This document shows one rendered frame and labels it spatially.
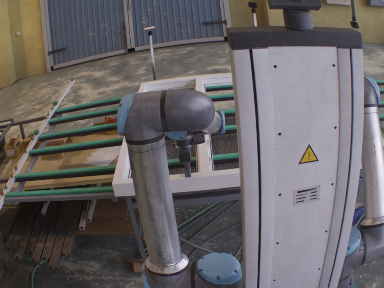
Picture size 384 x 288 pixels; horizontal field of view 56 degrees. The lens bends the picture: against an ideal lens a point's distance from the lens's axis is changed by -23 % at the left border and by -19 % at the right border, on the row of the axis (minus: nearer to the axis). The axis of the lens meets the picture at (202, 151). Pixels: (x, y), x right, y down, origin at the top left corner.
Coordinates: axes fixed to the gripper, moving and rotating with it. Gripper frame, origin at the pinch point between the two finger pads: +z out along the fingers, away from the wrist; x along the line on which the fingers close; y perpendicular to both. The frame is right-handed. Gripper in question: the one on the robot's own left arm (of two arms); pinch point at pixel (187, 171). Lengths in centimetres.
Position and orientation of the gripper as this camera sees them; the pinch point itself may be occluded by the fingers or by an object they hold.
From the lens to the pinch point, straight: 203.8
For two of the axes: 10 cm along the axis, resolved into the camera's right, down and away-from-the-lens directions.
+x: 0.3, 4.6, -8.9
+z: 1.0, 8.8, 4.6
